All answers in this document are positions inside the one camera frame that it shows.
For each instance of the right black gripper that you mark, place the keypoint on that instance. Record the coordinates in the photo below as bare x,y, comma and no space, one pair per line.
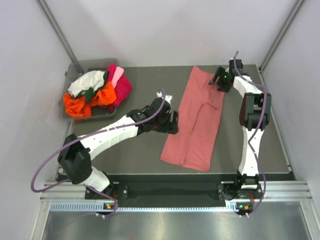
220,72

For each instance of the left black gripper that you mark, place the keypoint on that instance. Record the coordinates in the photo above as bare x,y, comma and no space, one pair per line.
170,128

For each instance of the salmon pink t shirt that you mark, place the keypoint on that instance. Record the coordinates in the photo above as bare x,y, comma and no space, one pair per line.
199,116

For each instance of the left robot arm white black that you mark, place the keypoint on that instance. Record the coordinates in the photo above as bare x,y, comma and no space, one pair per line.
78,153

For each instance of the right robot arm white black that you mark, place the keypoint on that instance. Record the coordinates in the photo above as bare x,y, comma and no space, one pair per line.
254,117

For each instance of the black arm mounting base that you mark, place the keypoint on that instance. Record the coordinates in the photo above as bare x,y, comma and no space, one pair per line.
173,190

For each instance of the magenta t shirt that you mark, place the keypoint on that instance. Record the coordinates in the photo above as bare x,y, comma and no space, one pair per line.
122,89

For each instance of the light pink t shirt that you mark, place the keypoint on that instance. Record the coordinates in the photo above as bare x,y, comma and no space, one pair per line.
119,71

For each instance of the dark green t shirt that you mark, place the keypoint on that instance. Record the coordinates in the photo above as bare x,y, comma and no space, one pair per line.
90,94

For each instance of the white t shirt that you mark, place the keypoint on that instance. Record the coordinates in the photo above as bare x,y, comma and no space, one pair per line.
92,80

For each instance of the orange t shirt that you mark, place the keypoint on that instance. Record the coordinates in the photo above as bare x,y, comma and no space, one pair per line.
78,107

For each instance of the grey plastic bin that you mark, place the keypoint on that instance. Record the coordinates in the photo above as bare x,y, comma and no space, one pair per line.
76,70

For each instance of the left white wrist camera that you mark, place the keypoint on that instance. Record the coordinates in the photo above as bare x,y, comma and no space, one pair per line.
167,98

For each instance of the right aluminium frame post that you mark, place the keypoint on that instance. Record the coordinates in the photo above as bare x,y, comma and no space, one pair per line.
294,11

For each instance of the aluminium frame post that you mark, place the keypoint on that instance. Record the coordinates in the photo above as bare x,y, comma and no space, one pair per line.
44,7
294,11

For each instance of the aluminium front rail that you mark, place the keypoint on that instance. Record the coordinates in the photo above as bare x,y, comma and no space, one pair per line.
64,192

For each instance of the left aluminium frame post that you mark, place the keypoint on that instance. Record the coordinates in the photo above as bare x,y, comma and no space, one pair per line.
44,7

